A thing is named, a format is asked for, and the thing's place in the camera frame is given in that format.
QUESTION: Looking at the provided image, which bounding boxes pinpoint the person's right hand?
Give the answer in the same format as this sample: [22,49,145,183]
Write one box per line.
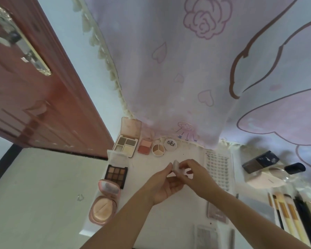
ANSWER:
[175,159,221,200]

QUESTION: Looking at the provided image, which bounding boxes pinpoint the person's left hand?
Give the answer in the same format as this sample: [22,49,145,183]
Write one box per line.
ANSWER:
[142,163,185,206]

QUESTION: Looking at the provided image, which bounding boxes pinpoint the person's left forearm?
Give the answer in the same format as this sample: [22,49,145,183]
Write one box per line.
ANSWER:
[80,190,155,249]

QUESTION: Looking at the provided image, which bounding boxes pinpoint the person's right forearm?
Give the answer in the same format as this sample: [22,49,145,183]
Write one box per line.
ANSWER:
[205,188,311,249]

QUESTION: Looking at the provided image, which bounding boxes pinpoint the round three-colour concealer pot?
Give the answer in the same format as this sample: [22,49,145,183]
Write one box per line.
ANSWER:
[152,143,166,156]

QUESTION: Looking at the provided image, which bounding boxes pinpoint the round white lid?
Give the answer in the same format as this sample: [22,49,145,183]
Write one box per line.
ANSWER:
[164,138,178,151]

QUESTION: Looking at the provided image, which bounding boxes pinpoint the pink square blush compact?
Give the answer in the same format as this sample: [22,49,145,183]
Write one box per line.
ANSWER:
[138,139,152,155]

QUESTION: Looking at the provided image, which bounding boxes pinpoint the false eyelash tray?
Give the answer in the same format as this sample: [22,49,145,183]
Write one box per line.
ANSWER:
[204,149,235,195]

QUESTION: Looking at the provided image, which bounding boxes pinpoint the four-pan eyeshadow palette with mirror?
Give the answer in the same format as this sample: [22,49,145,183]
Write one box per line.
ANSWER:
[112,117,142,158]

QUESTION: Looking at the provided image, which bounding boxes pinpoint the nine-pan brown eyeshadow palette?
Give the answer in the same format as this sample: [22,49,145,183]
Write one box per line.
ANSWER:
[104,150,128,190]

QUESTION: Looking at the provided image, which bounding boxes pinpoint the small pink rectangular case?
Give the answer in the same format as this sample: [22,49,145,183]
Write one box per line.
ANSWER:
[207,202,228,224]

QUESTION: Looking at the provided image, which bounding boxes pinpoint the clear plastic box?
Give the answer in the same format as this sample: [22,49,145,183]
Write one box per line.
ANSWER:
[194,225,220,249]

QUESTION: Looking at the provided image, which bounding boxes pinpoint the pink powder compact with puff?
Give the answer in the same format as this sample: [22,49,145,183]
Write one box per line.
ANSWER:
[89,179,121,226]

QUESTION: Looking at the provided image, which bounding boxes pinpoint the dark blue rectangular box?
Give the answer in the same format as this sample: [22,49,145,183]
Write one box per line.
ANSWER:
[242,151,280,174]

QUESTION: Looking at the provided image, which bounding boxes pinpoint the pink printed curtain with tassels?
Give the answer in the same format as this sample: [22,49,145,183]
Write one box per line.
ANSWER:
[72,0,311,191]

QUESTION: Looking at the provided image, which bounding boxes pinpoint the clear bottle with black cap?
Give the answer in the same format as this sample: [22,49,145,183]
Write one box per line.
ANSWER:
[273,163,306,180]

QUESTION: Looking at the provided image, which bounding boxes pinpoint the row of makeup brushes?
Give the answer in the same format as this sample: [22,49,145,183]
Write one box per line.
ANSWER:
[267,190,311,249]

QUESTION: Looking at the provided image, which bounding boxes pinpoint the reddish brown wooden door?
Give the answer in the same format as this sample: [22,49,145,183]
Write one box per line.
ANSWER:
[0,0,115,161]

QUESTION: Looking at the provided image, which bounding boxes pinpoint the metal door handle plate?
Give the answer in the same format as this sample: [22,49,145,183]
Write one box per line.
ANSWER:
[0,3,52,76]

